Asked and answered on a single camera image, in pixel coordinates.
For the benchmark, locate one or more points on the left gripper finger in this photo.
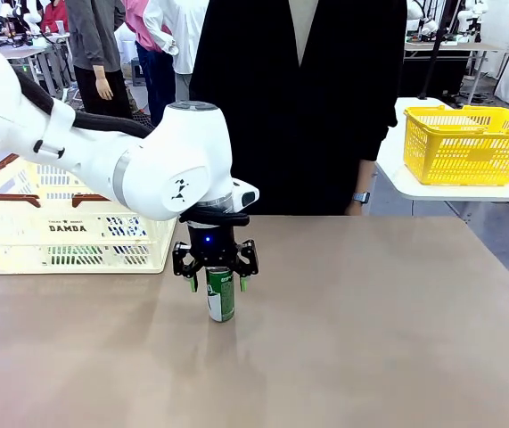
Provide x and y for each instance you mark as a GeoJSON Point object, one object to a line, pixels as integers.
{"type": "Point", "coordinates": [249, 260]}
{"type": "Point", "coordinates": [183, 260]}

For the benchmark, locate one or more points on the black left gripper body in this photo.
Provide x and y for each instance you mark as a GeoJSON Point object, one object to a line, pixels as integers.
{"type": "Point", "coordinates": [211, 249]}

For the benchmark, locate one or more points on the dark green white-label can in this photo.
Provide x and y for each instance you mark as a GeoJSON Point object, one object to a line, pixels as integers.
{"type": "Point", "coordinates": [225, 303]}

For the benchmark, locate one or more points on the person's left forearm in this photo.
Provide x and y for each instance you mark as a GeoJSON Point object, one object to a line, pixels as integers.
{"type": "Point", "coordinates": [366, 176]}

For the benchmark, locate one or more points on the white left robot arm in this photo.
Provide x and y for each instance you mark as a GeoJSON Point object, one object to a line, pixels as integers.
{"type": "Point", "coordinates": [169, 169]}

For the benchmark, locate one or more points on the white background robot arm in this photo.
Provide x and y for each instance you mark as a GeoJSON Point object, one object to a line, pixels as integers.
{"type": "Point", "coordinates": [470, 18]}
{"type": "Point", "coordinates": [421, 18]}

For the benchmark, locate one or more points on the cream basket with brown rim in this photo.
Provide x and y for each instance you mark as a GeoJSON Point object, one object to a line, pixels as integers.
{"type": "Point", "coordinates": [27, 254]}

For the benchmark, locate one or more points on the yellow plastic shopping basket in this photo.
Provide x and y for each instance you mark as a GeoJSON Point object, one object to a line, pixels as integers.
{"type": "Point", "coordinates": [459, 151]}

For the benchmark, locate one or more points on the person's left hand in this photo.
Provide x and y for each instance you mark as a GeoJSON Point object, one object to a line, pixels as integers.
{"type": "Point", "coordinates": [355, 209]}

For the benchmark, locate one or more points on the grey-top bystander hand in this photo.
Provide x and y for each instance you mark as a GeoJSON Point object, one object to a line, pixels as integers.
{"type": "Point", "coordinates": [104, 89]}

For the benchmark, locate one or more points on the light blue wristwatch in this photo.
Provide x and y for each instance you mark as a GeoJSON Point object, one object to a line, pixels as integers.
{"type": "Point", "coordinates": [362, 196]}

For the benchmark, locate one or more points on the pile of patterned clothes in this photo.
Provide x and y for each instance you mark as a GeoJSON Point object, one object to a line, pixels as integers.
{"type": "Point", "coordinates": [140, 117]}

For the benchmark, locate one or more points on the person in black cardigan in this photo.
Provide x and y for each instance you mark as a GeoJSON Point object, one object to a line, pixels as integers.
{"type": "Point", "coordinates": [303, 111]}

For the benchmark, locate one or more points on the bystander in pink shirt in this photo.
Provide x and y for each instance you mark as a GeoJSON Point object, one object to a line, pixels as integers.
{"type": "Point", "coordinates": [156, 89]}

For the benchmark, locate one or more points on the white side table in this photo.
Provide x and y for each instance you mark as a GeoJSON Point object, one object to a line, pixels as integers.
{"type": "Point", "coordinates": [414, 189]}

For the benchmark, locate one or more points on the bystander in white shirt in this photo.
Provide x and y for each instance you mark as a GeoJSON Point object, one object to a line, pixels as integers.
{"type": "Point", "coordinates": [183, 35]}

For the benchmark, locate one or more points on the bystander in grey top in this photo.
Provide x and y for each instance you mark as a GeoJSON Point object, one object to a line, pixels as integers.
{"type": "Point", "coordinates": [93, 35]}

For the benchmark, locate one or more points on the grey workshop table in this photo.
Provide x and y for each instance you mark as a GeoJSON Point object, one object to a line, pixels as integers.
{"type": "Point", "coordinates": [35, 52]}

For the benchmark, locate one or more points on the bystander in red jacket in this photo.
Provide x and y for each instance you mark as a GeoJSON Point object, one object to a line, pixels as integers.
{"type": "Point", "coordinates": [53, 15]}

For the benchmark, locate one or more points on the black slanted pole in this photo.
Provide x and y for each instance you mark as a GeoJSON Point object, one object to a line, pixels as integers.
{"type": "Point", "coordinates": [433, 49]}

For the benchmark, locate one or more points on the brown-topped workshop table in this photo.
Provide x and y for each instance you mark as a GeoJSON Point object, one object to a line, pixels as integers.
{"type": "Point", "coordinates": [450, 46]}

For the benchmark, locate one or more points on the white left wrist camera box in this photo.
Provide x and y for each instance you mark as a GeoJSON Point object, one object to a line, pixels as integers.
{"type": "Point", "coordinates": [247, 196]}

